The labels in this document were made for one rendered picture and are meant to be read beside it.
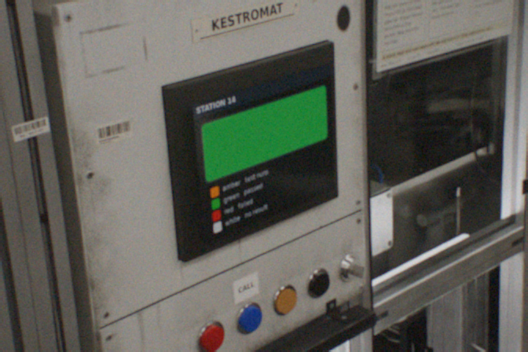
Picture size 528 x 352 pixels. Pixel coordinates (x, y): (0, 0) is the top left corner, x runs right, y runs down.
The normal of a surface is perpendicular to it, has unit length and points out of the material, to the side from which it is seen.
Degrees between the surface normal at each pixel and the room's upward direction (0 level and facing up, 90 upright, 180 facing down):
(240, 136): 90
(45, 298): 90
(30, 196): 90
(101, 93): 90
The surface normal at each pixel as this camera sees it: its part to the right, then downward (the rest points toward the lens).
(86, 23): 0.69, 0.22
